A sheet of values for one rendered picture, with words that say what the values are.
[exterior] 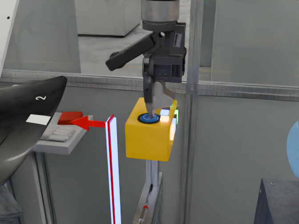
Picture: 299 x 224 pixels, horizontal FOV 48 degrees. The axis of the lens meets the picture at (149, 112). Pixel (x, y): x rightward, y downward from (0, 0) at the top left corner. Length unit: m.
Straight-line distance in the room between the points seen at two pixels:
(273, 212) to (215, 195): 0.80
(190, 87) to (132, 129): 0.50
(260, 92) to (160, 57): 0.62
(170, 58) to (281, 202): 0.34
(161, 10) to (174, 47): 0.08
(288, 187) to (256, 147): 0.61
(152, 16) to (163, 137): 0.26
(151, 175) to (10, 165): 0.48
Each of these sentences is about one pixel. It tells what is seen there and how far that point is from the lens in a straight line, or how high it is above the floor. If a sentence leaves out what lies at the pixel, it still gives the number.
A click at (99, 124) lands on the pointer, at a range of 0.49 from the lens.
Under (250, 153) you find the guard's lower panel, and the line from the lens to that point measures 1.32.
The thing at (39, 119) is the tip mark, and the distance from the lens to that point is 0.52.
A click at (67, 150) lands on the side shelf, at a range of 1.10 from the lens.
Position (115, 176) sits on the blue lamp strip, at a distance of 0.53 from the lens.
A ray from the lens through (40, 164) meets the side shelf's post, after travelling 1.31.
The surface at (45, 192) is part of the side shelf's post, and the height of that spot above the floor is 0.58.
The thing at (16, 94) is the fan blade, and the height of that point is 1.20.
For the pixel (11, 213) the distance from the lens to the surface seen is 0.72.
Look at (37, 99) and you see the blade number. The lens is 0.56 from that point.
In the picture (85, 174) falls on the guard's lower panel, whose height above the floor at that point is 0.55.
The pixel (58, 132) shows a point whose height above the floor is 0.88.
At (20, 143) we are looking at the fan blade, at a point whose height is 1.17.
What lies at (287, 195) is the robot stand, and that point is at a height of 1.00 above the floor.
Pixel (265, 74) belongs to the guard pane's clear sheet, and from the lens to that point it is 1.21.
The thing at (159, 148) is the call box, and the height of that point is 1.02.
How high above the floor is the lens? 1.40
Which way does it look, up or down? 25 degrees down
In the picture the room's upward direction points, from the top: straight up
